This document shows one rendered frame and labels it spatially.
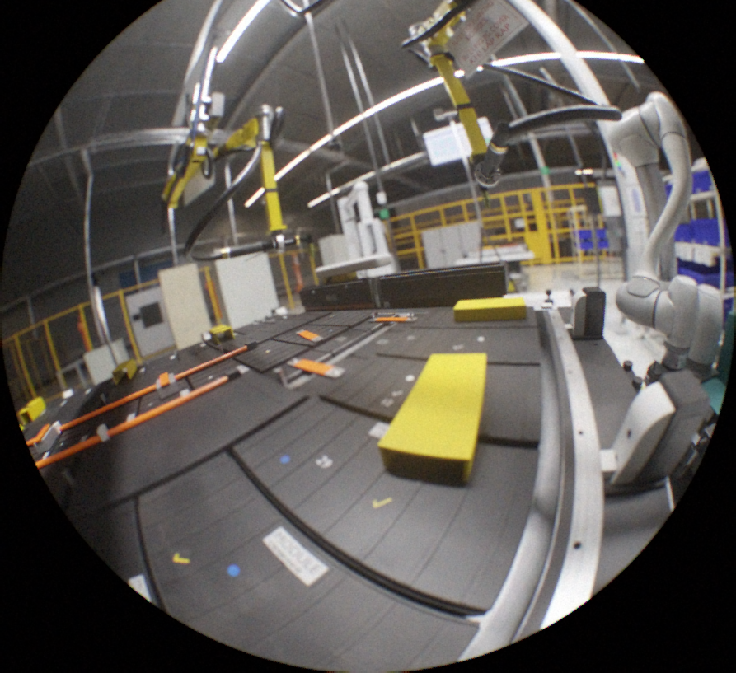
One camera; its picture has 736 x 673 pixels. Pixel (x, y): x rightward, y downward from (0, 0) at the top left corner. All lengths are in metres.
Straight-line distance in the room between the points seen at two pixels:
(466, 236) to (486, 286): 8.68
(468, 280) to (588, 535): 0.64
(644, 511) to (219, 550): 0.43
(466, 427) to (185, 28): 10.03
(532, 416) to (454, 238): 9.30
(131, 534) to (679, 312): 0.91
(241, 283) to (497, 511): 4.92
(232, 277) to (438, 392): 4.77
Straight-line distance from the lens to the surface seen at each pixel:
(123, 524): 0.32
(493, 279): 0.68
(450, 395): 0.22
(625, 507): 0.38
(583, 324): 0.74
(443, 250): 9.69
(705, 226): 2.51
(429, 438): 0.18
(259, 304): 5.06
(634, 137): 0.94
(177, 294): 4.72
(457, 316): 0.51
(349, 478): 0.21
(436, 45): 1.11
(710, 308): 0.97
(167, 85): 11.22
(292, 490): 0.22
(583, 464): 0.24
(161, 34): 10.08
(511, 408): 0.26
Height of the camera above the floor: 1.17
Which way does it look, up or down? 11 degrees down
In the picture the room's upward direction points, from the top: 12 degrees counter-clockwise
